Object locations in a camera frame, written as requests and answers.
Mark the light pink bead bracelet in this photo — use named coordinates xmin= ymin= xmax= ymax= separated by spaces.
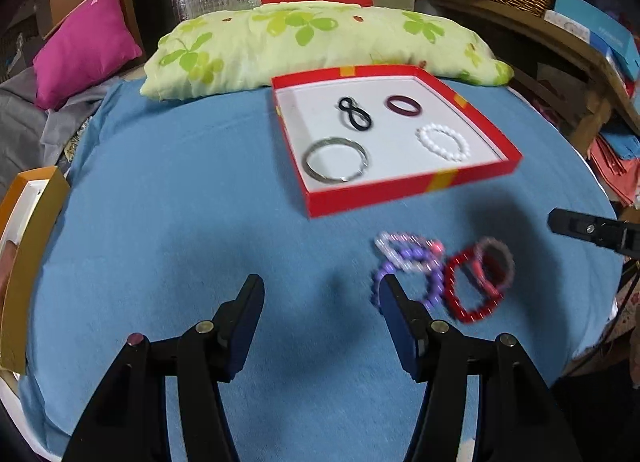
xmin=375 ymin=232 xmax=446 ymax=274

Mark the green floral pillow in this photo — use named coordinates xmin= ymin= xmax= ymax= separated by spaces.
xmin=140 ymin=2 xmax=515 ymax=102

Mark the magenta pillow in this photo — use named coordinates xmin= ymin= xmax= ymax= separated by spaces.
xmin=32 ymin=0 xmax=144 ymax=110

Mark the red cardboard box tray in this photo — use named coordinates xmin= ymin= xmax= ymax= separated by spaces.
xmin=270 ymin=65 xmax=524 ymax=219

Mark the white printed box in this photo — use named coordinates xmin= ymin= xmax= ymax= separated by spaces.
xmin=544 ymin=9 xmax=593 ymax=41

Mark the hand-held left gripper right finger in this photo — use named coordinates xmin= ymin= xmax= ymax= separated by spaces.
xmin=377 ymin=273 xmax=583 ymax=462

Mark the black hair tie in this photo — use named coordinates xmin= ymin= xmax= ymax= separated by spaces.
xmin=337 ymin=96 xmax=373 ymax=132

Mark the grey cloth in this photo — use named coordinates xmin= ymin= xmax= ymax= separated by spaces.
xmin=0 ymin=67 xmax=108 ymax=188

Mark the blue cardboard box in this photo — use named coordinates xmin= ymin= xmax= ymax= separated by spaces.
xmin=552 ymin=0 xmax=640 ymax=83

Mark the wooden shelf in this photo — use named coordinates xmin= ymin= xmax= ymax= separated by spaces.
xmin=425 ymin=0 xmax=640 ymax=153

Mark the maroon ring bracelet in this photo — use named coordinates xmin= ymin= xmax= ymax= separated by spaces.
xmin=385 ymin=94 xmax=421 ymax=119

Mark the purple bead bracelet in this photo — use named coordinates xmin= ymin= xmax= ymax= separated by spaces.
xmin=371 ymin=252 xmax=445 ymax=314

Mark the gold cardboard box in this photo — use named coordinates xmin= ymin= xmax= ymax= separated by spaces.
xmin=0 ymin=166 xmax=71 ymax=375

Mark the stack of red cloths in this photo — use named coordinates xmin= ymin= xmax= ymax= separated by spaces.
xmin=587 ymin=132 xmax=640 ymax=208

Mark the silver metal bangle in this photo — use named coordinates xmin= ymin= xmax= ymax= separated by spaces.
xmin=302 ymin=137 xmax=370 ymax=186

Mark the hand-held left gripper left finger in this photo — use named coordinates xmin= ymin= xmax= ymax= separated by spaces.
xmin=62 ymin=273 xmax=266 ymax=462

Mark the red bead bracelet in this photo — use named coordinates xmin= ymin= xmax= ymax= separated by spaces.
xmin=443 ymin=248 xmax=503 ymax=324

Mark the white bead bracelet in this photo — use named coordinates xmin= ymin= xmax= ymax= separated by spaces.
xmin=417 ymin=124 xmax=472 ymax=161

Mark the blue blanket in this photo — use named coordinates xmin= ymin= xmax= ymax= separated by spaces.
xmin=22 ymin=74 xmax=621 ymax=462

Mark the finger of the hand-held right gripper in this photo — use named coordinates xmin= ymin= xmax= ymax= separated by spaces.
xmin=548 ymin=208 xmax=640 ymax=258

